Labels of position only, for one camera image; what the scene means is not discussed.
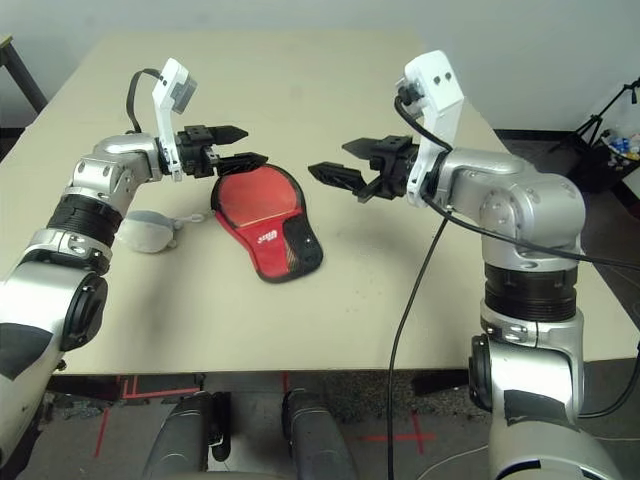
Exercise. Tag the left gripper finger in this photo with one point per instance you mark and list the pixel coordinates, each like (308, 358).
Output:
(230, 133)
(245, 162)

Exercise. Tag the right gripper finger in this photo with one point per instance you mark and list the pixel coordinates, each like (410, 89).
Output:
(362, 146)
(335, 175)

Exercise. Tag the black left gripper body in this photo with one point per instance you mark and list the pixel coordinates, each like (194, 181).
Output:
(195, 155)

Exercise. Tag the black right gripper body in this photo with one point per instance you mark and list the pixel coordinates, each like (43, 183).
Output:
(395, 165)

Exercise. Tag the red black paddle case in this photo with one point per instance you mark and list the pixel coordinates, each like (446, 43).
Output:
(270, 250)

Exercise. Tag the white grey plush charm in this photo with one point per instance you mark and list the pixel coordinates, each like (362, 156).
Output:
(145, 232)

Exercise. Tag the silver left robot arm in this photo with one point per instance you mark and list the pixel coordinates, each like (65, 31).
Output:
(40, 295)

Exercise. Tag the black-framed side table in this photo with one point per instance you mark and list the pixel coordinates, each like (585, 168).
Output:
(27, 75)

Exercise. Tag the black tripod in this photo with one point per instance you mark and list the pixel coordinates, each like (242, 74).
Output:
(592, 122)

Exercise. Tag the grey robot right leg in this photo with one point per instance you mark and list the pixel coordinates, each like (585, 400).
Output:
(315, 440)

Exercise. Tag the grey robot leg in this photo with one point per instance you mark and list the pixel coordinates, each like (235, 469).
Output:
(180, 440)
(315, 440)

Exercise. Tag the grey robot left leg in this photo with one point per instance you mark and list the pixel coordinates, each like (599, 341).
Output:
(180, 440)

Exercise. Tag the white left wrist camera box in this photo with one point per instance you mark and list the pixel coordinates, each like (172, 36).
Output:
(167, 95)

